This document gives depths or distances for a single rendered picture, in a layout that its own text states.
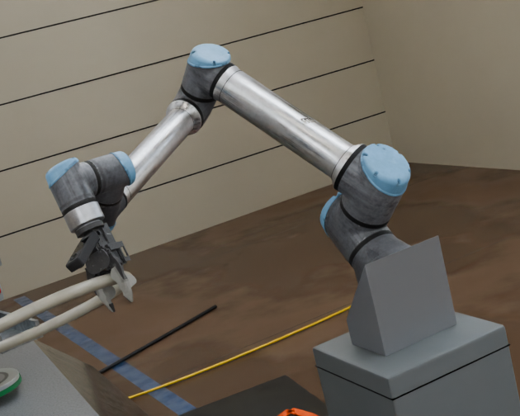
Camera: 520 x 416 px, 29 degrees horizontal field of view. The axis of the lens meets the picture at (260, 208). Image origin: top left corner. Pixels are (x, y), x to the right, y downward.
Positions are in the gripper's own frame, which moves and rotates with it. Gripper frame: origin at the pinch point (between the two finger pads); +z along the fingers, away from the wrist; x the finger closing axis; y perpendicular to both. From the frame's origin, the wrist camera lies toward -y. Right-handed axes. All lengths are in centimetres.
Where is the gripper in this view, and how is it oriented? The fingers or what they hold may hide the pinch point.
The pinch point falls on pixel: (119, 302)
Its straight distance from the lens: 242.6
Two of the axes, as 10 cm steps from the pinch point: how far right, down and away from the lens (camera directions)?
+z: 4.4, 8.9, -1.2
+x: -7.8, 4.5, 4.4
